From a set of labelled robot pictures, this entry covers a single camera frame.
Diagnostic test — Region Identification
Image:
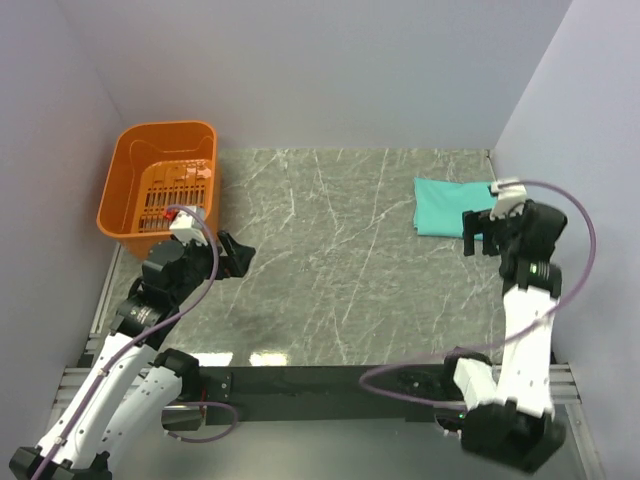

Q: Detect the orange plastic basket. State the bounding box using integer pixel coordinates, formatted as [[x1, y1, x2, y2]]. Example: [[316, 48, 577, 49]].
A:
[[96, 121, 222, 260]]

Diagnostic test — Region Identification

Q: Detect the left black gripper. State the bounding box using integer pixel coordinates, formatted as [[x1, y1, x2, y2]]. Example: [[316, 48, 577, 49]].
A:
[[171, 229, 254, 304]]

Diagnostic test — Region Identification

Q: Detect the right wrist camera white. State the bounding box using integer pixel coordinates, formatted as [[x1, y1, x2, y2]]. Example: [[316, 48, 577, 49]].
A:
[[489, 178, 528, 221]]

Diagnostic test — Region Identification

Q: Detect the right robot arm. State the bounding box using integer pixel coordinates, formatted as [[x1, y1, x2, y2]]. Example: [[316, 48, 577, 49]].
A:
[[438, 200, 567, 474]]

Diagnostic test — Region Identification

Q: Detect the purple cable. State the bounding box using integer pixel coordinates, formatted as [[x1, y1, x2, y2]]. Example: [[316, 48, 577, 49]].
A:
[[29, 203, 240, 480], [358, 180, 597, 405]]

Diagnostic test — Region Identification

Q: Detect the aluminium rail frame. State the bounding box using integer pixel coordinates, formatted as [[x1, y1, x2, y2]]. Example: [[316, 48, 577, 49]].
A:
[[29, 149, 606, 480]]

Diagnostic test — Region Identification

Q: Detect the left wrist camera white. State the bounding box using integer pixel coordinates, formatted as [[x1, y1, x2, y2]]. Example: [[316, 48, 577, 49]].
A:
[[164, 205, 209, 246]]

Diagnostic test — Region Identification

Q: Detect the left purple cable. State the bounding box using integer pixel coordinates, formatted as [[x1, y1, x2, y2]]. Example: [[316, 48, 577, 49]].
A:
[[29, 203, 240, 480]]

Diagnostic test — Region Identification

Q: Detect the teal t shirt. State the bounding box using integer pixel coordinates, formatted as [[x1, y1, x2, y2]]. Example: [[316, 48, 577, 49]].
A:
[[413, 177, 496, 239]]

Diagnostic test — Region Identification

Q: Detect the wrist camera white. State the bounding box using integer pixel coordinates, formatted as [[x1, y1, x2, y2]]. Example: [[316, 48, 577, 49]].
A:
[[489, 178, 528, 221], [164, 205, 209, 246]]

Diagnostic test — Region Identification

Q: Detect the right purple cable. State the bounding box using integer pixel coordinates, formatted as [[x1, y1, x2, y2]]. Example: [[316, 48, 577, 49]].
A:
[[358, 180, 597, 405]]

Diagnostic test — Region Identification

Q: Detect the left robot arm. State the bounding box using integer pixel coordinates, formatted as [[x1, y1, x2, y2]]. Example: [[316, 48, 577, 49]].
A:
[[9, 230, 256, 479]]

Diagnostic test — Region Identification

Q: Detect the black base beam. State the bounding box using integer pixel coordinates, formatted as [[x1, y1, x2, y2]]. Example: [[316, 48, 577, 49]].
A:
[[188, 365, 465, 423]]

